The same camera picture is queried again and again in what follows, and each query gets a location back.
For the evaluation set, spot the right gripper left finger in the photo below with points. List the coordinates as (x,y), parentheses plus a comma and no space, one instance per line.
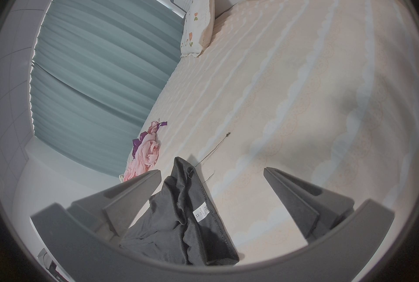
(131,200)

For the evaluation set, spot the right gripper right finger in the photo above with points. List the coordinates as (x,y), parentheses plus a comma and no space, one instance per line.
(301,205)

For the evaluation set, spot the black T-shirt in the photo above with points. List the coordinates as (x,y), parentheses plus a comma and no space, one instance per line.
(170,218)

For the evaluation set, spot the bed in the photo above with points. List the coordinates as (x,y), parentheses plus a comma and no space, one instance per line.
(294,78)

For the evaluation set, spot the pink garment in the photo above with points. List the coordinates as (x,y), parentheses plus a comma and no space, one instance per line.
(145,153)

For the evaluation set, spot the purple garment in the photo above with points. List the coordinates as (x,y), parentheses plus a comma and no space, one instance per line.
(136,143)

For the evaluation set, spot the blue-green curtain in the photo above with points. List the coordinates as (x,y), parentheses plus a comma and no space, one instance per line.
(108,28)
(81,117)

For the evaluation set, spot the thin brown thread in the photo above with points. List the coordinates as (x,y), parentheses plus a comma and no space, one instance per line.
(228,134)

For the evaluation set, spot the white printed pillow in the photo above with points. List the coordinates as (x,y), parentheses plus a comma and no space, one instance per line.
(198,19)

